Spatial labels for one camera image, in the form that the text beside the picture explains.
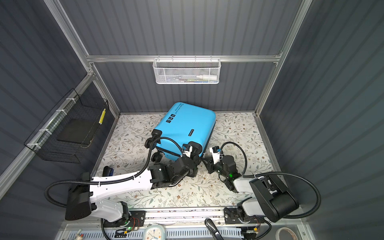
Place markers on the white bottle in basket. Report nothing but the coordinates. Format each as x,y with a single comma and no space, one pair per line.
208,78

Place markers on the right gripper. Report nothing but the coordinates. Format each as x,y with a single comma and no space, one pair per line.
210,167

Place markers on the white wire mesh basket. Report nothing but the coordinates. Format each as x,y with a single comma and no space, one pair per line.
185,73

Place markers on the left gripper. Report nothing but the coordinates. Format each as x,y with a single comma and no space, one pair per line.
192,172

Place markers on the black wire wall basket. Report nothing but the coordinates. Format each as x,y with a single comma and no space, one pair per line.
69,132

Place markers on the blue flat object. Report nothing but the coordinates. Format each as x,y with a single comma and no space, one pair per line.
108,171

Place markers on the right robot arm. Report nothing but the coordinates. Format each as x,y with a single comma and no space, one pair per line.
270,197

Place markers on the white tape roll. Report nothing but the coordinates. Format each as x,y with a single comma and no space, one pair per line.
285,233

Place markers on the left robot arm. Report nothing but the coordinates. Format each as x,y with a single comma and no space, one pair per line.
90,196

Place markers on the small white clock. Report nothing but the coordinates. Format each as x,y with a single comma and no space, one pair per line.
155,232

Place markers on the black handle tool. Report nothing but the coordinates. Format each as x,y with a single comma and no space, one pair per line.
213,229

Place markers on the yellow marker in basket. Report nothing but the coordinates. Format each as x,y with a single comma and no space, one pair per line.
102,116

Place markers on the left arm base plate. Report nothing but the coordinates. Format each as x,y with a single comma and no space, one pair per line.
134,220

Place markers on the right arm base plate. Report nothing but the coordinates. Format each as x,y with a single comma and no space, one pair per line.
235,216

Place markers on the blue hardshell suitcase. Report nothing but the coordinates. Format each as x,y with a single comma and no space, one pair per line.
183,124

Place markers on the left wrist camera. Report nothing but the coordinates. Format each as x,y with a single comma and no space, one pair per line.
187,150

